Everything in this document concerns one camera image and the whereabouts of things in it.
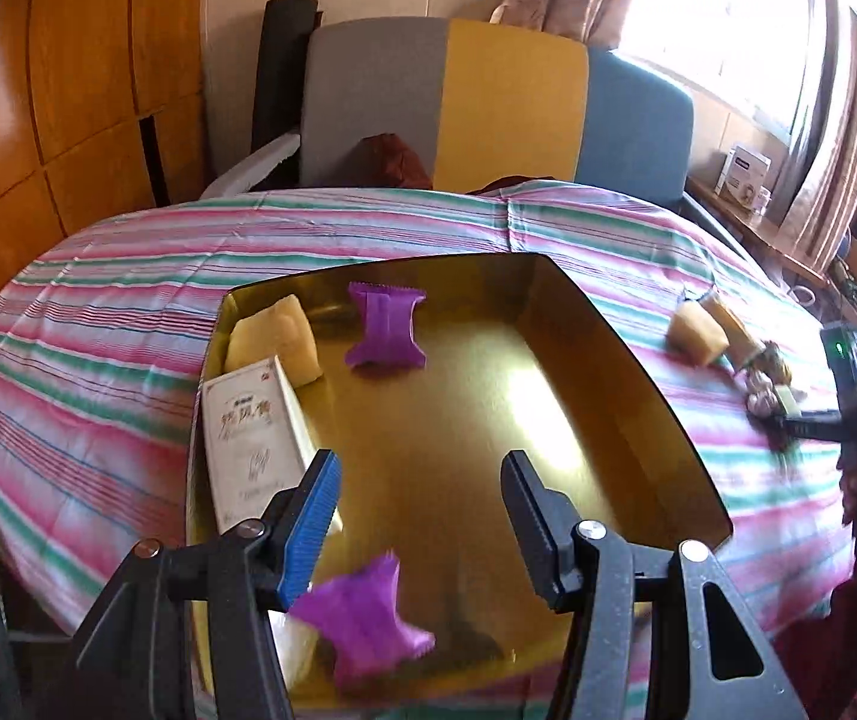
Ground white printed carton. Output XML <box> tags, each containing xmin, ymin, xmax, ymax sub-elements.
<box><xmin>199</xmin><ymin>358</ymin><xmax>343</xmax><ymax>537</ymax></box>

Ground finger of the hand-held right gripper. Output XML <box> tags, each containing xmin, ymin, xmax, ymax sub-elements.
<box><xmin>773</xmin><ymin>409</ymin><xmax>845</xmax><ymax>443</ymax></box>

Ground white packet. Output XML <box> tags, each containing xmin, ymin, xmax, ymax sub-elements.
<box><xmin>269</xmin><ymin>611</ymin><xmax>320</xmax><ymax>695</ymax></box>

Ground dark red cushion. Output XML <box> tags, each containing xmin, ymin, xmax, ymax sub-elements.
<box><xmin>357</xmin><ymin>133</ymin><xmax>433</xmax><ymax>188</ymax></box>

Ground white printed box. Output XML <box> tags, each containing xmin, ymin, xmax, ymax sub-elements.
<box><xmin>717</xmin><ymin>144</ymin><xmax>774</xmax><ymax>203</ymax></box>

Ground wooden side desk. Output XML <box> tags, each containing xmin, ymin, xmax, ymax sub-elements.
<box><xmin>687</xmin><ymin>176</ymin><xmax>830</xmax><ymax>290</ymax></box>

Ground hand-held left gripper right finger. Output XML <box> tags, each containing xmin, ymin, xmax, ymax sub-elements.
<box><xmin>501</xmin><ymin>450</ymin><xmax>808</xmax><ymax>720</ymax></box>

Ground gold box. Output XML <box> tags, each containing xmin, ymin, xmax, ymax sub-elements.
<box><xmin>187</xmin><ymin>253</ymin><xmax>733</xmax><ymax>698</ymax></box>

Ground striped bed sheet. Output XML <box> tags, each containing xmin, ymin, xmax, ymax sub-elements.
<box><xmin>0</xmin><ymin>180</ymin><xmax>857</xmax><ymax>691</ymax></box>

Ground yellow snack packet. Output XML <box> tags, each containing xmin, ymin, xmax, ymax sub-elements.
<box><xmin>668</xmin><ymin>301</ymin><xmax>729</xmax><ymax>367</ymax></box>
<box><xmin>225</xmin><ymin>294</ymin><xmax>320</xmax><ymax>389</ymax></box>

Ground clear orange snack packet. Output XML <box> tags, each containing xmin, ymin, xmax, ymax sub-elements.
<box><xmin>702</xmin><ymin>291</ymin><xmax>763</xmax><ymax>361</ymax></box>

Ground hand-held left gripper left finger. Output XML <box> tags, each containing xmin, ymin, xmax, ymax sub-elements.
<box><xmin>72</xmin><ymin>450</ymin><xmax>343</xmax><ymax>720</ymax></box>

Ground grey yellow blue sofa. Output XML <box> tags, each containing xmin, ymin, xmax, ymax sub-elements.
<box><xmin>199</xmin><ymin>15</ymin><xmax>699</xmax><ymax>218</ymax></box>

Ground bright window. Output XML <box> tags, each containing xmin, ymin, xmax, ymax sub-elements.
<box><xmin>615</xmin><ymin>0</ymin><xmax>823</xmax><ymax>128</ymax></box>

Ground wooden wardrobe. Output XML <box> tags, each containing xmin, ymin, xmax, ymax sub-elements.
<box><xmin>0</xmin><ymin>0</ymin><xmax>208</xmax><ymax>361</ymax></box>

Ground purple snack packet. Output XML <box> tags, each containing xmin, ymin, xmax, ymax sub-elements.
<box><xmin>345</xmin><ymin>281</ymin><xmax>429</xmax><ymax>370</ymax></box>
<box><xmin>289</xmin><ymin>551</ymin><xmax>435</xmax><ymax>689</ymax></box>

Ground yellow knitted sock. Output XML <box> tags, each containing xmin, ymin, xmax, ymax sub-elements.
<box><xmin>735</xmin><ymin>341</ymin><xmax>795</xmax><ymax>419</ymax></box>

